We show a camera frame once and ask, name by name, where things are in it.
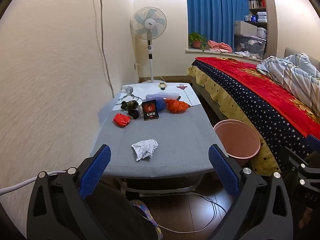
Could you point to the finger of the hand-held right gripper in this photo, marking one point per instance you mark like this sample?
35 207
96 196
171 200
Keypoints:
301 179
300 163

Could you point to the potted green plant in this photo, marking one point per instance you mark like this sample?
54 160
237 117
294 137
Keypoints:
196 38

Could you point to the wooden bookshelf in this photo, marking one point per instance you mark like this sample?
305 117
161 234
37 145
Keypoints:
271 25

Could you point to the striped blue quilt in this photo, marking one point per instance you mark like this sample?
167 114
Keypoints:
292 72

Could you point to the blue packet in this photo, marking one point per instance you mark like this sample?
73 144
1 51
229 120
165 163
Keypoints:
251 18

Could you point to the white boxes on shelf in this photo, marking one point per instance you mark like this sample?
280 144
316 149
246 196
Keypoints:
262 17

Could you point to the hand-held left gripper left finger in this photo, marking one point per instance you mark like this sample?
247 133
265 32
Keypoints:
96 172

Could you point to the white cloth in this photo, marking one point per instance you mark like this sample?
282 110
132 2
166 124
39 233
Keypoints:
243 53

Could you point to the white lidded container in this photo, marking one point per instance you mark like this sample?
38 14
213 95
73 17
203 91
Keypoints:
262 33

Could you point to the bed with red star blanket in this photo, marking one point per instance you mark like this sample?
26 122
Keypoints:
262 90

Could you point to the row of books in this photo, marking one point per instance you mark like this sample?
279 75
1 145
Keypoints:
256 3

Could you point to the white printed sheet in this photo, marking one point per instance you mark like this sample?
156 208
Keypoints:
150 88

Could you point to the pink folded cloth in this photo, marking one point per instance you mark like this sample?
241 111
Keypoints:
218 46

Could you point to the pink waste bin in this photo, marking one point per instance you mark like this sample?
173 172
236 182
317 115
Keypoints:
237 140

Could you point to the white standing fan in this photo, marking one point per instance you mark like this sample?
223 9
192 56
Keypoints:
149 22

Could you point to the red wrapper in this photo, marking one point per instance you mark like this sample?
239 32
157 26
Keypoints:
121 120

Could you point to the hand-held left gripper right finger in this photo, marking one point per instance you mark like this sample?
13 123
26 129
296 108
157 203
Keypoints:
224 172

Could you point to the black snack packet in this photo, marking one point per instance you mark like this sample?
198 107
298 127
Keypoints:
150 110

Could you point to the clear plastic bag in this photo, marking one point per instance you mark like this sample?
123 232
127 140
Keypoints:
162 96

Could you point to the colourful slipper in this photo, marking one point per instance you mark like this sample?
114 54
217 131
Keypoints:
147 212

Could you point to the blue curtain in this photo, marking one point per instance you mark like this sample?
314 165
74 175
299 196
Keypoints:
212 12

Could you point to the blue plastic bag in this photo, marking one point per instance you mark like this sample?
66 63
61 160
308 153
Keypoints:
161 105

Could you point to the white paper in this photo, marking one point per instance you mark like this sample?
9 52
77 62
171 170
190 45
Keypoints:
145 148

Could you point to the grey storage box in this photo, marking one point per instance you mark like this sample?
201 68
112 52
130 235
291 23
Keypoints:
245 28

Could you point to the dark camouflage wrapper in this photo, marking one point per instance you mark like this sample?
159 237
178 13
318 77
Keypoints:
129 105

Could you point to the orange plastic bag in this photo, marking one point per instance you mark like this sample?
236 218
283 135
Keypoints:
176 106

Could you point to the small black cup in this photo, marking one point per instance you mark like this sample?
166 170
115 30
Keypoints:
134 114

